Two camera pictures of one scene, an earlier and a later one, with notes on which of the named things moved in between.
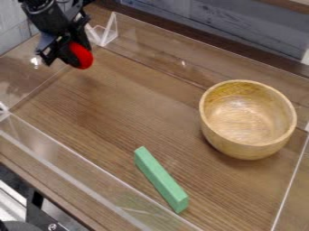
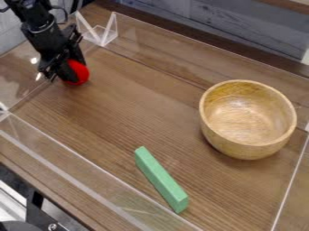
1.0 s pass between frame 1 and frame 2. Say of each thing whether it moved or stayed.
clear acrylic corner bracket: stayed
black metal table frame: stayed
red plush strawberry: moved
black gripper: moved
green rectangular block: stayed
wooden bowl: stayed
